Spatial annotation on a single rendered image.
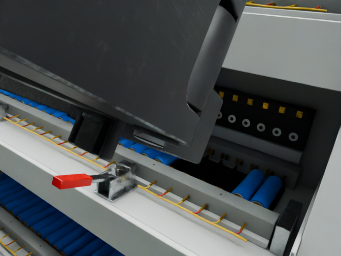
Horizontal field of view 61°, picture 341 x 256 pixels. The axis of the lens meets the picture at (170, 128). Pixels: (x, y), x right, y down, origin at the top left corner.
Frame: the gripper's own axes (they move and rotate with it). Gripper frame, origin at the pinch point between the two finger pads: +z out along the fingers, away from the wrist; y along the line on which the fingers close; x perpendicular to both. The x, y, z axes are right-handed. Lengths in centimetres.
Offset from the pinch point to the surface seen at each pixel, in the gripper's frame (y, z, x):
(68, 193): 15.8, 15.9, 9.8
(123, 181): 10.2, 16.7, 6.2
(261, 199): -2.2, 22.2, 2.7
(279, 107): 0.3, 27.8, -8.3
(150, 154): 11.8, 22.3, 2.8
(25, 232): 30.0, 25.3, 22.0
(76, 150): 20.6, 19.4, 5.9
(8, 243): 32.2, 25.0, 25.0
